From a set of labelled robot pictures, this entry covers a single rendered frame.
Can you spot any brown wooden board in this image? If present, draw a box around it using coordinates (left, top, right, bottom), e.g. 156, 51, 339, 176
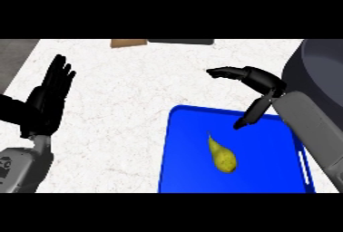
110, 39, 150, 49

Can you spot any yellow-green pear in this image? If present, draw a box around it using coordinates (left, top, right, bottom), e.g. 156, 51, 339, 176
208, 130, 239, 174

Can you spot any blue tray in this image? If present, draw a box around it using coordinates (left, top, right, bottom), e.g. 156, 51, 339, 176
157, 104, 318, 194

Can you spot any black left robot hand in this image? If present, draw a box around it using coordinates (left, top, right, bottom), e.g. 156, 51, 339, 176
0, 53, 79, 140

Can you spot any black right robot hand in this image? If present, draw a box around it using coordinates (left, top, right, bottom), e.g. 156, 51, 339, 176
206, 65, 289, 131

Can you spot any dark grey flat object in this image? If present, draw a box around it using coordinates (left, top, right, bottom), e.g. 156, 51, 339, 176
148, 39, 216, 46

